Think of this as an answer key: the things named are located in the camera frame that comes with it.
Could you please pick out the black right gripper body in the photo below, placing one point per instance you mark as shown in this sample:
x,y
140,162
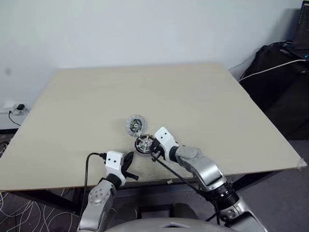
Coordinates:
x,y
158,152

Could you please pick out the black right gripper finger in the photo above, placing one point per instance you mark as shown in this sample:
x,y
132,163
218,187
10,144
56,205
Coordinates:
x,y
152,146

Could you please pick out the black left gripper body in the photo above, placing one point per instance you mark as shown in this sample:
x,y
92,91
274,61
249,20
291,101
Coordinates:
x,y
126,173

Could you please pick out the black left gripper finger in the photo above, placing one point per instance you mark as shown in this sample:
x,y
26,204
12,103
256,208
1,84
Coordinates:
x,y
130,159
125,162

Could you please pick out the black silver spoked motor rotor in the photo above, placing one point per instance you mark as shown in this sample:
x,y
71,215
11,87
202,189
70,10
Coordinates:
x,y
143,143

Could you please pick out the copper wound stator disc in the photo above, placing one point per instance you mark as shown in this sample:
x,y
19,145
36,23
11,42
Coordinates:
x,y
141,152

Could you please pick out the motor end cap circuit board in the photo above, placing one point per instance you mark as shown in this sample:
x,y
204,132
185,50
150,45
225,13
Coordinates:
x,y
136,125

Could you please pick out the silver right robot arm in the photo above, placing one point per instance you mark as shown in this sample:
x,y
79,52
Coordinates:
x,y
205,166

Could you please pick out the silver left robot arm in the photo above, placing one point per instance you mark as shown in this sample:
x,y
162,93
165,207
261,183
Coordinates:
x,y
99,193

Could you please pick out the silver robot torso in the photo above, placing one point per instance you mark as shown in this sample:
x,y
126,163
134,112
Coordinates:
x,y
149,226

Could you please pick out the black power adapter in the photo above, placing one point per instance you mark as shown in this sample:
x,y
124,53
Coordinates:
x,y
20,107

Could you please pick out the large black bag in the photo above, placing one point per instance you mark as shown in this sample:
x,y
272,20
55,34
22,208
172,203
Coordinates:
x,y
277,91

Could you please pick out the clear tape on table corner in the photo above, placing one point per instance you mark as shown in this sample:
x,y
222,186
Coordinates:
x,y
302,163

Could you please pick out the dark laptop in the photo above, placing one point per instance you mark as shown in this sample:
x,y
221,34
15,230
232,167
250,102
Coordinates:
x,y
303,31

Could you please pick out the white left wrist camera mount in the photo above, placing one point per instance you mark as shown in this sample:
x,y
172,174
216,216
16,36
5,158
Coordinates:
x,y
113,162

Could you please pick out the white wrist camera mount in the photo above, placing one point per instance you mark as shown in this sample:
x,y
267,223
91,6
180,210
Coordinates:
x,y
165,139
113,162

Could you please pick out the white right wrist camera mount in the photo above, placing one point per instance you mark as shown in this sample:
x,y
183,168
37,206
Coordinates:
x,y
165,139

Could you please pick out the white wall socket strip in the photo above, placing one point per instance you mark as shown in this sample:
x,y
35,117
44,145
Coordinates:
x,y
7,108

